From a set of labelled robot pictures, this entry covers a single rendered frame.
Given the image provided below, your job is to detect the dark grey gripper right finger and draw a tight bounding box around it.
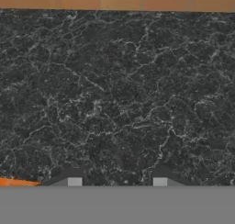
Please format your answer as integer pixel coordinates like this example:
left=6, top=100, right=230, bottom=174
left=151, top=167, right=195, bottom=187

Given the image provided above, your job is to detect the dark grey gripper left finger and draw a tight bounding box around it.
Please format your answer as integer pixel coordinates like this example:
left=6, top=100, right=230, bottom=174
left=41, top=168, right=85, bottom=187

